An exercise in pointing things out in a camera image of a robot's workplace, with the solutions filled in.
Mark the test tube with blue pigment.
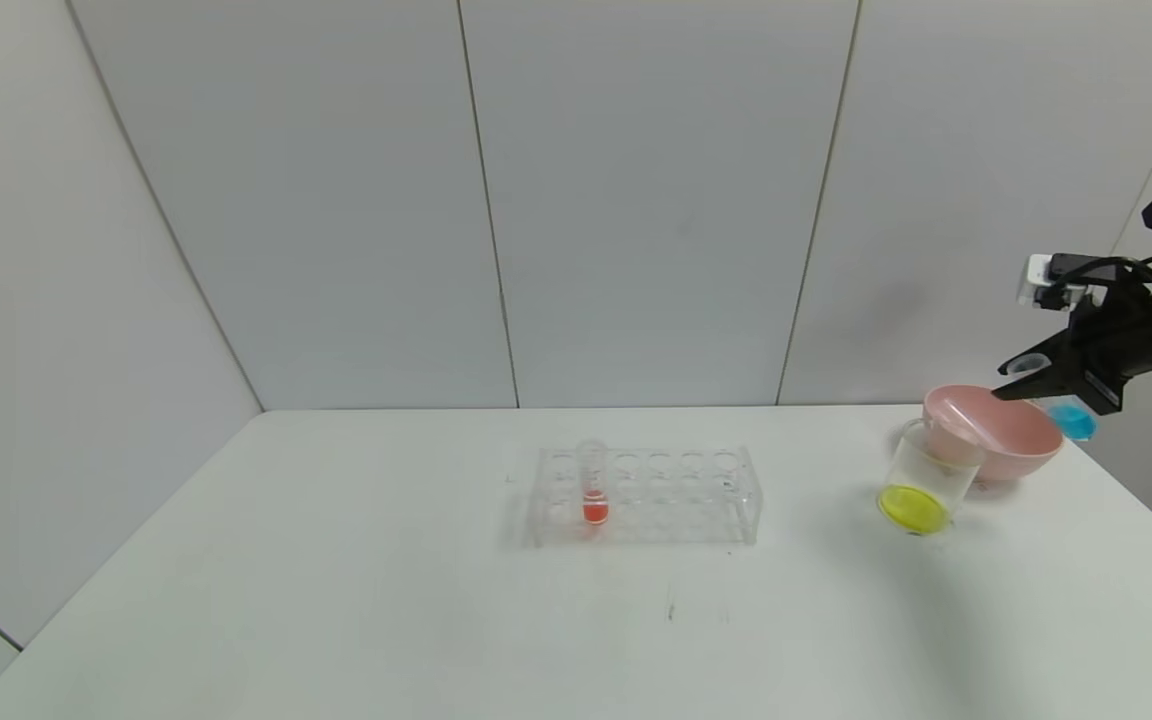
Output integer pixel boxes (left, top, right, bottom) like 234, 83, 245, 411
1008, 355, 1099, 443

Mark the test tube with red pigment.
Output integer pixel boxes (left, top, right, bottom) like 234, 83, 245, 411
576, 438, 611, 526

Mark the clear plastic test tube rack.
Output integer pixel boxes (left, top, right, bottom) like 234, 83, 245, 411
526, 445, 762, 549

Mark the clear glass beaker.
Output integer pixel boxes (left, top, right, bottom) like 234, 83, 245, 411
876, 420, 982, 537

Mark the pink bowl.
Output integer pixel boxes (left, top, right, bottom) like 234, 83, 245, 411
921, 385, 1065, 486

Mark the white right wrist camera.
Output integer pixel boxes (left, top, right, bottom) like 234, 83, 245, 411
1016, 254, 1109, 311

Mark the black cable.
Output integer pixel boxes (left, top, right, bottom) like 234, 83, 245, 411
1048, 252, 1152, 297

